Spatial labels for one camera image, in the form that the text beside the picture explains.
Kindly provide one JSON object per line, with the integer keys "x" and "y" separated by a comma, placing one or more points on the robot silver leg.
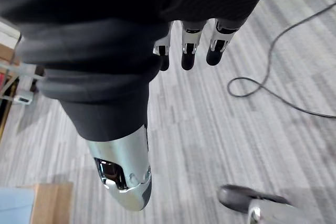
{"x": 262, "y": 212}

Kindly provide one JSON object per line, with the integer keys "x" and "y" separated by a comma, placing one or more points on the metal shelf frame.
{"x": 15, "y": 82}

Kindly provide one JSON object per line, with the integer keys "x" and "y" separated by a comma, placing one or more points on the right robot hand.
{"x": 86, "y": 51}

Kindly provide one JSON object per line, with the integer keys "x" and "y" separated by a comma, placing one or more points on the light blue sheet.
{"x": 15, "y": 205}

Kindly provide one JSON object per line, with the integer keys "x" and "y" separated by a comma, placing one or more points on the brown cardboard box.
{"x": 51, "y": 203}

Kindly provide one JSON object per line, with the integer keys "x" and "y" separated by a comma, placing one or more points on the robot dark foot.
{"x": 244, "y": 197}

